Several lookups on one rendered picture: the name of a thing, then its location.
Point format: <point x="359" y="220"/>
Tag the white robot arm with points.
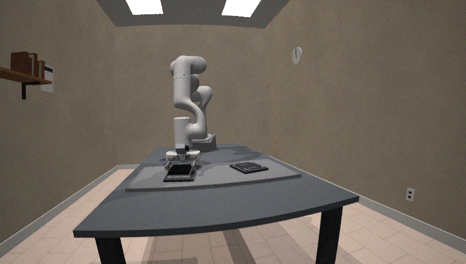
<point x="186" y="90"/>

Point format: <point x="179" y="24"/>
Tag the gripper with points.
<point x="190" y="155"/>

